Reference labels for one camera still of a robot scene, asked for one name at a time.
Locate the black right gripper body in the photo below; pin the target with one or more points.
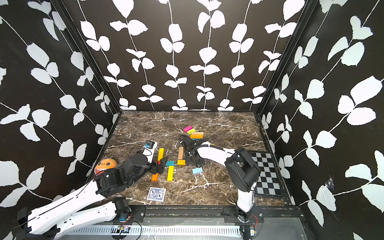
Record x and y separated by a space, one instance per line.
189 160

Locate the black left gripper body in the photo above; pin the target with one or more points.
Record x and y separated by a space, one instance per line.
154 168

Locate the natural wood short block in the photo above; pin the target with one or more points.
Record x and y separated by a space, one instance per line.
181 153

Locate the orange block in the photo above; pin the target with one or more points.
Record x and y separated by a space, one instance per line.
155 177

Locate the teal block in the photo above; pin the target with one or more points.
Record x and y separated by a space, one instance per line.
170 163

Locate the amber yellow short block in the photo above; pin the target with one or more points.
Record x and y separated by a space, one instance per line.
181 162

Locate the light blue block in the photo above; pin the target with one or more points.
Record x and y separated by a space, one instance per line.
197 171

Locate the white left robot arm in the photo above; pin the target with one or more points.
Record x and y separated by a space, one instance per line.
73 211

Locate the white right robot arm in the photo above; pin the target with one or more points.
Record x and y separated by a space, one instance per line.
243 171

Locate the amber yellow long block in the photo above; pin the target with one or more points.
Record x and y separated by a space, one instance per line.
196 136

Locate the lime green short block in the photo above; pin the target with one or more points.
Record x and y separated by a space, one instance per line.
191 131

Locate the magenta block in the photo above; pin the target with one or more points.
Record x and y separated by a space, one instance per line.
188 128

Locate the blue playing card box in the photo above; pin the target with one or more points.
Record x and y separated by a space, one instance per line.
156 194

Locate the orange plush toy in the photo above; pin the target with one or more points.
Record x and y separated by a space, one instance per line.
104 165

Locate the black white checkerboard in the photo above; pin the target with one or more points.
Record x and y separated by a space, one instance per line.
268 182

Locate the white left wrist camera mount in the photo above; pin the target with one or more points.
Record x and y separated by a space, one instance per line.
149 150

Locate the black metal base rail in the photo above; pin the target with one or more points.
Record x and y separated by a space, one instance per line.
230 214

